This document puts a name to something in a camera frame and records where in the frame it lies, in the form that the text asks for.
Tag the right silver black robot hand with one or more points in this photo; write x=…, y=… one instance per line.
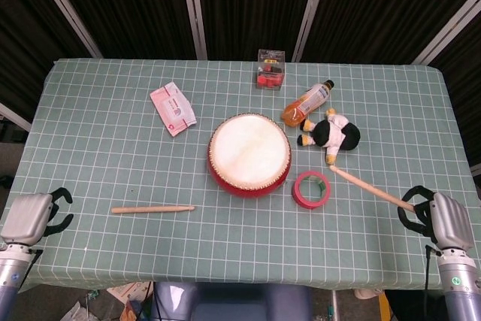
x=449, y=219

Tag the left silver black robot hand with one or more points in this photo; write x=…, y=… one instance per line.
x=26, y=217

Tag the wooden drumstick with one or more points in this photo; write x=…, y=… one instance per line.
x=150, y=209
x=368, y=187

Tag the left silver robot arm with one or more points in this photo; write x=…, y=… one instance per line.
x=11, y=272

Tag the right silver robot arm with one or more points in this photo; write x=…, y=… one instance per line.
x=458, y=287

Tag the green grid cutting mat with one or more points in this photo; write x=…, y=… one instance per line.
x=112, y=148

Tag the red drum with white skin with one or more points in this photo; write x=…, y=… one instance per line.
x=248, y=148

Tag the white paper sheets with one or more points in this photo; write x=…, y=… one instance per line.
x=127, y=292

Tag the black and white plush toy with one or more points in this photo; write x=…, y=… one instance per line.
x=338, y=135

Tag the red tape roll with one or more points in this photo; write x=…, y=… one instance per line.
x=298, y=195

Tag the pink wet wipes pack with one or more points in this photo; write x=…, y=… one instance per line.
x=173, y=108

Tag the orange drink bottle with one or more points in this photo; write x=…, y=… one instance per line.
x=304, y=105

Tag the clear box with red parts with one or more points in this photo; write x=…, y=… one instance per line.
x=270, y=76

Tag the white partition post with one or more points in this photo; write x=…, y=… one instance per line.
x=15, y=118
x=451, y=29
x=194, y=9
x=310, y=9
x=65, y=9

